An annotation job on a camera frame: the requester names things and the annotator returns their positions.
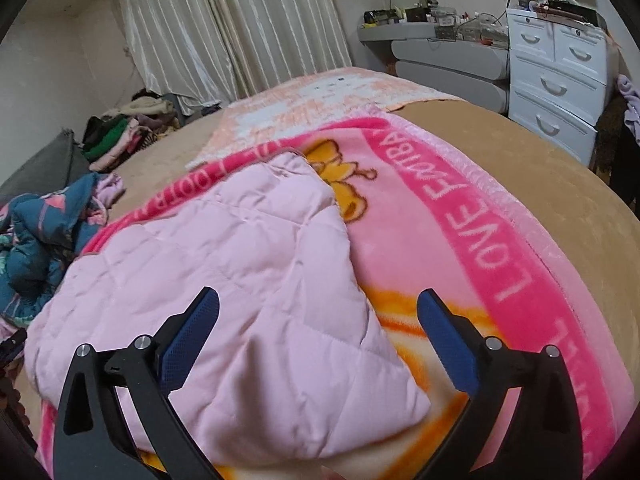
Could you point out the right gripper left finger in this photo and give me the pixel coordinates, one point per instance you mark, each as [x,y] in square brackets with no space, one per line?
[92,439]

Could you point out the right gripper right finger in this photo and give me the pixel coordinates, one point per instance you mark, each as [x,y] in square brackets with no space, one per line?
[521,418]

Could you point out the pink quilted jacket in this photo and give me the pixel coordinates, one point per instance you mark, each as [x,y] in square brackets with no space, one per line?
[297,366]

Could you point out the pile of folded clothes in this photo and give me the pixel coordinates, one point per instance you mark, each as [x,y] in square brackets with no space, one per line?
[113,137]

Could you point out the teal floral comforter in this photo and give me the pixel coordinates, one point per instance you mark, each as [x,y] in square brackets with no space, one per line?
[41,235]

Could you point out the pink football fleece blanket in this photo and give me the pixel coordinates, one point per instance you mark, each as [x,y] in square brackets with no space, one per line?
[336,152]

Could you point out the peach kitty blanket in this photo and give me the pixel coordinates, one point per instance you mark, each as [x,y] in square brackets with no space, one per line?
[306,103]

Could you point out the white drawer chest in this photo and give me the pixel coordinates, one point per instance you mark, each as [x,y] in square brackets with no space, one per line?
[562,73]

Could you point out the striped white curtain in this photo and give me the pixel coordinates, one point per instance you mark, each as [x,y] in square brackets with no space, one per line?
[220,51]

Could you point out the grey wall shelf unit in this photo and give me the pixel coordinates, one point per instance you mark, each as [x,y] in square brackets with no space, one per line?
[467,69]

